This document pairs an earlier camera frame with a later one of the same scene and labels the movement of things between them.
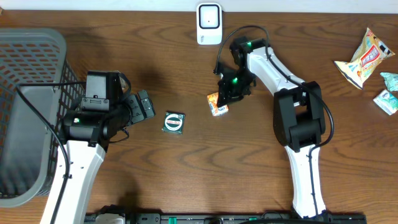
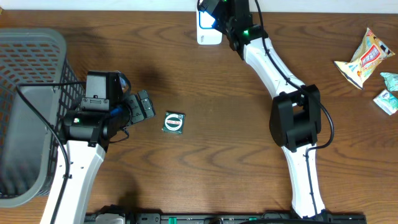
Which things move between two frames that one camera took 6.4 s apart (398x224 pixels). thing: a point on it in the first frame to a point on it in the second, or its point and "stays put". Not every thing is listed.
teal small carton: x=388 y=101 stays put
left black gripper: x=137 y=102 stays put
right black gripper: x=226 y=94 to x=217 y=24
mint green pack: x=391 y=81 stays put
